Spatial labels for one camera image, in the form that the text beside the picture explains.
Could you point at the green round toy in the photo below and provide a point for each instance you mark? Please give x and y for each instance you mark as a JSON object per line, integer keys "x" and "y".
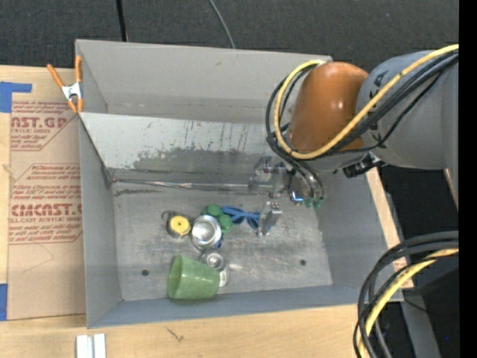
{"x": 226, "y": 222}

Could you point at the grey metal bin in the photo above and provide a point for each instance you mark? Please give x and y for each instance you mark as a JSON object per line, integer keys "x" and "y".
{"x": 156, "y": 84}

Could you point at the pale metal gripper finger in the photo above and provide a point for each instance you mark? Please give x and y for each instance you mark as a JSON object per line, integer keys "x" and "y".
{"x": 269, "y": 218}
{"x": 262, "y": 174}

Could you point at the green plastic cup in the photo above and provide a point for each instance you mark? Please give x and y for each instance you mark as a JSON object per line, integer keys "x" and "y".
{"x": 192, "y": 280}

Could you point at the yellow and black round disc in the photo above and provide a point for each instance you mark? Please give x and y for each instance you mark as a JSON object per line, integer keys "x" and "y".
{"x": 178, "y": 224}

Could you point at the blue sunglasses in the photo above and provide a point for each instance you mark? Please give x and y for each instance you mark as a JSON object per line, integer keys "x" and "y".
{"x": 242, "y": 215}

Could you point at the large silver metal bowl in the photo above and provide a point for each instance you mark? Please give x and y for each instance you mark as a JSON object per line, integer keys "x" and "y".
{"x": 205, "y": 231}

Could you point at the brown cardboard board, red print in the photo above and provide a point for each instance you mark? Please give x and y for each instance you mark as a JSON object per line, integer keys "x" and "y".
{"x": 44, "y": 200}

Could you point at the small silver metal cup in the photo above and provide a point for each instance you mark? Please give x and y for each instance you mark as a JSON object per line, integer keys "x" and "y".
{"x": 214, "y": 261}

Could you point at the black cylinder on white bracket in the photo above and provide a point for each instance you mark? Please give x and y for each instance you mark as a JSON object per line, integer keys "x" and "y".
{"x": 359, "y": 168}

